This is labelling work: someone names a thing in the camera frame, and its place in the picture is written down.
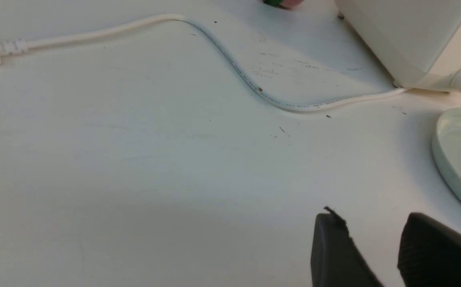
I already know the white toaster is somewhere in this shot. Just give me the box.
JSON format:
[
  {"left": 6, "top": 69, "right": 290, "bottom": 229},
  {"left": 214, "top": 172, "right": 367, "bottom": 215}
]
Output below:
[{"left": 335, "top": 0, "right": 461, "bottom": 93}]

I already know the white toaster power cord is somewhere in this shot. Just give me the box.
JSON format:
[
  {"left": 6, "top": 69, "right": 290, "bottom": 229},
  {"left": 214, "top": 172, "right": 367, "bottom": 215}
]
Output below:
[{"left": 0, "top": 14, "right": 408, "bottom": 113}]

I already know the pink peach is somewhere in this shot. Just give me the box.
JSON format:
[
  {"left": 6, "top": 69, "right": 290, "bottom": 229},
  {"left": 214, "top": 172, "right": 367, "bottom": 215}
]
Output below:
[{"left": 263, "top": 0, "right": 304, "bottom": 9}]

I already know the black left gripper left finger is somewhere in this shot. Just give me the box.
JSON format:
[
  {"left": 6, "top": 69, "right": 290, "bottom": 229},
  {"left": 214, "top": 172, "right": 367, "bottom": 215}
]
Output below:
[{"left": 311, "top": 206, "right": 383, "bottom": 287}]

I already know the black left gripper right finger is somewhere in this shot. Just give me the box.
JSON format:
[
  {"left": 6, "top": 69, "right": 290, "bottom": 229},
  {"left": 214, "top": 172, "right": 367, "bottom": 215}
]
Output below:
[{"left": 398, "top": 212, "right": 461, "bottom": 287}]

